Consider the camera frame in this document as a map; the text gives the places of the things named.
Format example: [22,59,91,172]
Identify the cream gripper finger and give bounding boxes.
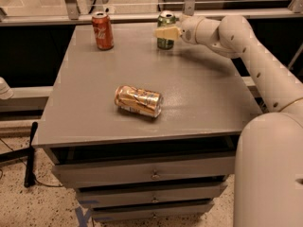
[153,26,182,41]

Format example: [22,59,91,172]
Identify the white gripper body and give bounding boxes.
[179,14,204,44]

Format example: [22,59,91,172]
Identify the green soda can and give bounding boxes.
[156,10,176,51]

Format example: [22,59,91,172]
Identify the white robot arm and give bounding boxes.
[154,15,303,227]

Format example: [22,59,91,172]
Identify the red cola can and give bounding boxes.
[92,11,114,50]

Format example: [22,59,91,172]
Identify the crushed orange gold can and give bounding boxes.
[115,85,163,118]

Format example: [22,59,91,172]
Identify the grey drawer cabinet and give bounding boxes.
[33,23,259,222]

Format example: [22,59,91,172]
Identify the middle grey drawer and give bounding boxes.
[76,182,227,208]

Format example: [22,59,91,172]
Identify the grey drawer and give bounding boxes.
[92,199,214,222]
[76,182,227,208]
[52,152,235,188]

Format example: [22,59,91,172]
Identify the top grey drawer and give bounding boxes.
[52,152,235,188]

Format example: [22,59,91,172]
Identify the white object at left edge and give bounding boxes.
[0,77,13,100]

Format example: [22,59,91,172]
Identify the bottom grey drawer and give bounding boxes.
[92,199,214,222]

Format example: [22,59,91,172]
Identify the metal railing frame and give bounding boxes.
[0,0,302,26]

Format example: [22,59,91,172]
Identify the black floor cable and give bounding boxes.
[0,137,64,188]

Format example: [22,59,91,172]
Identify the black stick handle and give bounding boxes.
[24,122,38,188]

